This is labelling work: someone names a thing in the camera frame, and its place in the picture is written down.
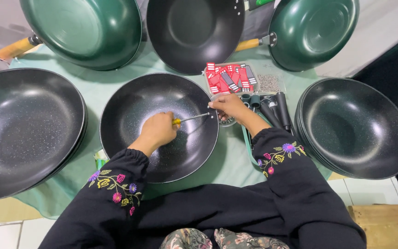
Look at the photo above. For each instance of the clear bag of grey screws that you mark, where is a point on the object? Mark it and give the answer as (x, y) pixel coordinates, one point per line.
(268, 83)

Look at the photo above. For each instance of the tray of red striped labels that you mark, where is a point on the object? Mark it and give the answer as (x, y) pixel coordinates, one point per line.
(230, 79)

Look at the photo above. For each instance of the single black speckled wok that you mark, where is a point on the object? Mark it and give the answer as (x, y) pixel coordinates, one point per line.
(140, 100)

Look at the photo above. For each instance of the person's floral trousers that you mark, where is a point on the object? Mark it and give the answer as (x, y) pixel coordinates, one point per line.
(226, 240)

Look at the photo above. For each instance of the small bowl of screws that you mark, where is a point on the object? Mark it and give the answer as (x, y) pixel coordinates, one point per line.
(227, 121)

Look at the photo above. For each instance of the black wok with rivets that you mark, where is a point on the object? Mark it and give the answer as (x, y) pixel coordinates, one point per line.
(194, 34)

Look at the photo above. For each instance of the brown cardboard sheet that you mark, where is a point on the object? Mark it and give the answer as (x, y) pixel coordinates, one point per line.
(5, 211)

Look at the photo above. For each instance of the person's right hand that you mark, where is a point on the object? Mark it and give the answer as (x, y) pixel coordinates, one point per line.
(235, 108)

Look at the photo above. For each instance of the person's left fingers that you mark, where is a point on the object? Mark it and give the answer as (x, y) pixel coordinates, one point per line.
(172, 117)

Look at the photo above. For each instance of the green plastic packet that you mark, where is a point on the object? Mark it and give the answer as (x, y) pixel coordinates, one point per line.
(100, 162)

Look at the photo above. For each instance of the stack of black woks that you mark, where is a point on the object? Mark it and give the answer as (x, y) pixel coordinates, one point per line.
(354, 128)
(26, 131)

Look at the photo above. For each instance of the person's left hand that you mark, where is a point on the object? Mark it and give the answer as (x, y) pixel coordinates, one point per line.
(157, 130)

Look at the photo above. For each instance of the wooden board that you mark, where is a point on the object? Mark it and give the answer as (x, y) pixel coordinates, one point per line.
(385, 226)

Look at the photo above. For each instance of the light green cloth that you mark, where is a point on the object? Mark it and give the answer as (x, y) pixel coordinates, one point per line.
(233, 159)

